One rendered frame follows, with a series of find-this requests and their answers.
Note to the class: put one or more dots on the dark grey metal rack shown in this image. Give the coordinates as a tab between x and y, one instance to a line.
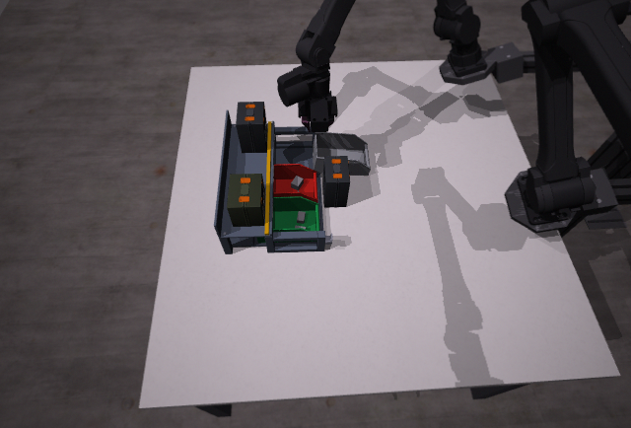
233	161

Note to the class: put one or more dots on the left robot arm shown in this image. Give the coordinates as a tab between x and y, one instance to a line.
591	37

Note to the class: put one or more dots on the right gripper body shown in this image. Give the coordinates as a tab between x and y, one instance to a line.
334	112

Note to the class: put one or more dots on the red open bin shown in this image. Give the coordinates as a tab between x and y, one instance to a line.
284	175

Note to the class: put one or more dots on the yellow flat bar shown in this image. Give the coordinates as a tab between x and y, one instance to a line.
267	203

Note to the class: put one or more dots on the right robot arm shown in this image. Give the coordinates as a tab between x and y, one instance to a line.
454	21

